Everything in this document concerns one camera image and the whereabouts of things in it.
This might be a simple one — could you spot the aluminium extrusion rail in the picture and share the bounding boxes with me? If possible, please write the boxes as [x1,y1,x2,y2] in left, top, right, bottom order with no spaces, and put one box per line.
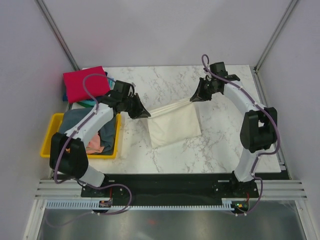
[35,179,307,201]

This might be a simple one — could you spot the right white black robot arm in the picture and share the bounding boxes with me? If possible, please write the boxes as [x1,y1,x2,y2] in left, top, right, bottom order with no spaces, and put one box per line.
[190,62,279,197]

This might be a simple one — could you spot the white slotted cable duct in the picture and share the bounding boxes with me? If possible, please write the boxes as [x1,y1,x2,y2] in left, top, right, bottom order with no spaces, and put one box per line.
[45,198,250,211]

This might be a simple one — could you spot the folded navy blue t shirt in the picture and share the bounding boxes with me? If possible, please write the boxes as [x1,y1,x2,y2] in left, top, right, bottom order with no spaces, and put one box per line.
[62,71,108,102]

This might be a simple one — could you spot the yellow plastic tray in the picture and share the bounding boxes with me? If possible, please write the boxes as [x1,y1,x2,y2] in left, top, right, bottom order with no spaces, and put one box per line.
[40,113,122,160]

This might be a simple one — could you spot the folded turquoise t shirt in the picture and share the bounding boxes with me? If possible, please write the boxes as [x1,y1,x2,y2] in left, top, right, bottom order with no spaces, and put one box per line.
[77,77,115,108]

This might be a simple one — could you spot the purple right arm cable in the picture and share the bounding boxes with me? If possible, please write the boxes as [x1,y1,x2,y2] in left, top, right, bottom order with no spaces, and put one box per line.
[201,53,281,178]

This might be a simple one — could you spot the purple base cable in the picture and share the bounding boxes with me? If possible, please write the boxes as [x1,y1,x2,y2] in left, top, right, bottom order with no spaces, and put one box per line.
[44,184,136,228]
[231,177,265,217]

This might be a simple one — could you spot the pink t shirt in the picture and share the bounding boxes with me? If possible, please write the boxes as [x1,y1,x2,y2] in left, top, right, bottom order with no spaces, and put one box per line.
[85,133,105,155]

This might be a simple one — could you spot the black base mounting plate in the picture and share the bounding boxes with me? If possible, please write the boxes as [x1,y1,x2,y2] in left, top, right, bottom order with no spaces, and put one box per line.
[81,173,259,204]

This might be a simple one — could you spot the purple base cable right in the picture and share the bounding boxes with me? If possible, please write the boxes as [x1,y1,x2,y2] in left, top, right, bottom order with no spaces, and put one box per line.
[231,177,265,217]

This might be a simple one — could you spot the cream white t shirt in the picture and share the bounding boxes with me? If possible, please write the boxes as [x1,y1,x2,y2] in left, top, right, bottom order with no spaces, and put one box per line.
[146,98,202,149]

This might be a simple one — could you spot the right aluminium frame post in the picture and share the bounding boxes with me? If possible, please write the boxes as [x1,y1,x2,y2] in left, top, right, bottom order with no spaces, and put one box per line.
[253,0,300,74]

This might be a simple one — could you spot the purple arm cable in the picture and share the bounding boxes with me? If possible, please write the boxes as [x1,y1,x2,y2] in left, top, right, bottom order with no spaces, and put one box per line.
[52,73,118,191]
[201,53,281,178]

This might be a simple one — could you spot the left aluminium frame post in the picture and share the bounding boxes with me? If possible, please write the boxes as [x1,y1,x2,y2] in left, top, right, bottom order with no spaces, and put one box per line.
[35,0,80,71]

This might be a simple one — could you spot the folded magenta t shirt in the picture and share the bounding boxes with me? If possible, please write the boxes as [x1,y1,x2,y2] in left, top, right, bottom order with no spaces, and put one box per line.
[63,66,111,104]

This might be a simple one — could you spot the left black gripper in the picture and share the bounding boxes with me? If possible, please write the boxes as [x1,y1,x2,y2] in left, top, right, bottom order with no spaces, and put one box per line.
[121,93,150,120]

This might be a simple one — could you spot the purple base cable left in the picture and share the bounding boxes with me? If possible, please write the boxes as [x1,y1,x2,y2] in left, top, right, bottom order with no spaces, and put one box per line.
[44,184,136,228]

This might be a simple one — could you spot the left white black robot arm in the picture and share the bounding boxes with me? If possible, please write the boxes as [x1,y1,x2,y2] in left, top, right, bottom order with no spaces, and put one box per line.
[49,80,151,197]

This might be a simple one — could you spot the grey blue t shirt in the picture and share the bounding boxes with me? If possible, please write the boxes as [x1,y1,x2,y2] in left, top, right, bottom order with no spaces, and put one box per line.
[58,107,117,155]

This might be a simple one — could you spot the aluminium frame post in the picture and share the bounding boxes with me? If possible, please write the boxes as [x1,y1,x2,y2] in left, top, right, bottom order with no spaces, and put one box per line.
[35,0,80,71]
[253,0,300,74]

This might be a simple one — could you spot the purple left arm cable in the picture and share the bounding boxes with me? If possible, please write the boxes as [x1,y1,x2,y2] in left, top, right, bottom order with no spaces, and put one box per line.
[52,73,118,191]

